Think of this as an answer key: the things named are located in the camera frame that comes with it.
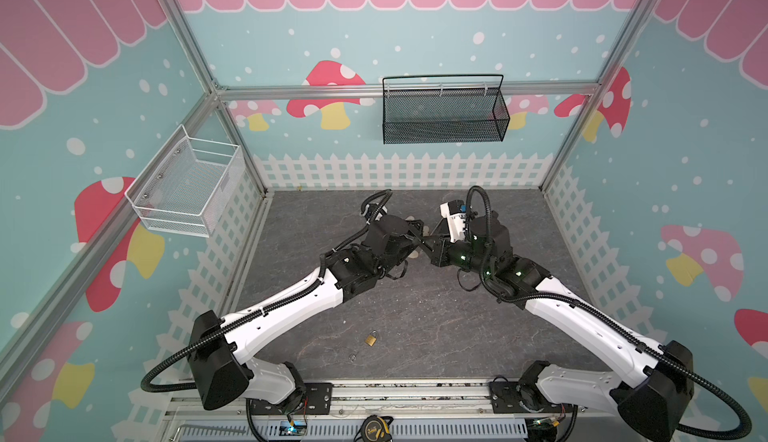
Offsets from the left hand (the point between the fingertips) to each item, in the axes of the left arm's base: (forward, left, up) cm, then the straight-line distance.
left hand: (424, 231), depth 72 cm
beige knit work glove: (-1, 0, +2) cm, 2 cm away
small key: (-22, +18, -29) cm, 40 cm away
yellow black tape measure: (-38, +10, -26) cm, 47 cm away
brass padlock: (-17, +13, -28) cm, 35 cm away
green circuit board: (-38, +31, -31) cm, 58 cm away
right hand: (-2, +2, 0) cm, 3 cm away
